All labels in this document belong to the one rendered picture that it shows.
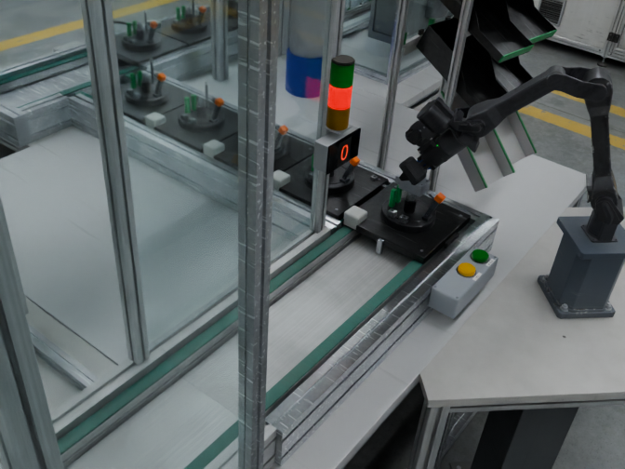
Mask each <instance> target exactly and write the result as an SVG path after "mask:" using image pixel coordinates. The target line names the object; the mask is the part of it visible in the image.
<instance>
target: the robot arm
mask: <svg viewBox="0 0 625 469"><path fill-rule="evenodd" d="M554 90H558V91H562V92H564V93H566V94H568V95H571V96H573V97H575V98H580V99H584V100H585V104H586V107H587V110H588V113H589V116H590V121H591V130H592V157H593V172H592V174H586V187H587V203H589V202H591V206H592V214H591V216H590V219H589V221H588V224H582V225H581V228H582V230H583V231H584V233H585V234H586V236H588V237H589V239H590V240H591V242H593V243H613V242H618V239H617V238H616V237H615V231H616V230H617V227H618V225H619V224H620V223H621V222H622V221H623V220H624V214H623V205H622V198H621V197H620V195H619V194H618V187H617V184H616V180H615V176H614V173H613V170H612V168H611V158H610V145H611V144H610V139H609V123H608V119H609V117H608V115H609V111H610V107H611V101H612V95H613V84H612V76H611V73H610V72H609V71H608V70H607V69H606V68H602V67H595V68H586V67H565V66H560V65H553V66H552V67H550V68H549V69H548V70H547V71H545V72H543V73H542V74H539V75H537V76H536V77H534V78H532V79H530V80H529V81H527V82H525V83H524V84H522V85H521V86H519V87H517V88H515V89H513V90H512V91H510V92H508V93H506V94H505V95H503V96H501V97H499V98H496V99H492V100H485V101H482V102H479V103H477V104H474V105H473V106H472V107H467V108H457V109H455V112H453V111H452V110H451V109H450V108H449V107H448V106H447V105H446V104H445V103H444V101H443V100H442V99H441V98H440V97H438V98H437V99H436V100H432V101H431V102H428V103H427V104H426V105H425V106H424V107H423V108H422V109H421V110H420V112H419V113H418V115H417V119H418V120H419V121H417V122H415V123H414V124H413V125H411V127H410V128H409V130H408V131H407V132H406V140H407V141H409V142H410V143H411V144H413V145H417V146H419V148H418V149H417V150H418V151H419V153H420V154H421V156H419V157H418V161H417V160H416V159H415V158H414V157H413V156H409V157H408V158H407V159H406V160H405V161H403V162H402V163H401V164H400V165H399V168H400V169H402V171H403V173H402V174H401V176H400V177H399V179H400V180H401V181H410V182H411V184H412V185H416V184H418V183H419V182H421V181H422V180H423V179H425V177H426V173H427V169H432V170H435V169H436V168H438V167H439V166H440V165H442V164H443V163H444V162H446V161H447V160H449V159H450V158H451V157H452V156H454V155H455V154H457V153H459V152H460V151H461V150H463V149H464V148H466V147H467V146H468V147H469V148H470V149H471V150H472V151H473V152H474V153H475V152H476V150H477V148H478V146H479V144H480V142H479V139H480V138H482V137H484V136H485V135H487V134H488V133H489V132H490V131H492V130H493V129H494V128H496V127H497V126H498V125H499V124H500V123H501V122H502V120H503V119H505V118H506V117H507V116H508V115H510V114H513V113H515V112H516V111H518V110H520V109H522V108H524V107H525V106H527V105H528V104H530V103H532V102H533V101H536V100H538V99H540V98H541V97H543V96H545V95H547V94H549V93H551V92H552V91H554ZM463 118H466V121H462V119H463ZM447 129H448V130H447ZM442 133H443V134H442ZM440 134H442V135H440Z"/></svg>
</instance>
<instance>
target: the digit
mask: <svg viewBox="0 0 625 469"><path fill-rule="evenodd" d="M351 143H352V137H350V138H348V139H347V140H345V141H343V142H341V143H340V144H339V157H338V166H339V165H341V164H342V163H344V162H346V161H347V160H349V159H350V151H351Z"/></svg>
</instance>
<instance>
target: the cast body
mask: <svg viewBox="0 0 625 469"><path fill-rule="evenodd" d="M399 177H400V175H396V177H395V182H396V183H398V184H399V186H398V188H400V189H402V190H404V191H407V192H409V193H411V194H414V195H416V196H419V197H421V196H422V195H423V194H425V193H426V192H427V191H428V190H429V186H430V180H428V179H426V177H425V179H423V180H422V181H421V182H419V183H418V184H416V185H412V184H411V182H410V181H401V180H400V179H399Z"/></svg>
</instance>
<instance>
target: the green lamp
mask: <svg viewBox="0 0 625 469"><path fill-rule="evenodd" d="M354 64H355V63H354ZM354 64H353V65H350V66H339V65H337V64H335V63H333V62H332V61H331V68H330V79H329V84H330V85H331V86H332V87H337V88H348V87H351V86H352V82H353V74H354Z"/></svg>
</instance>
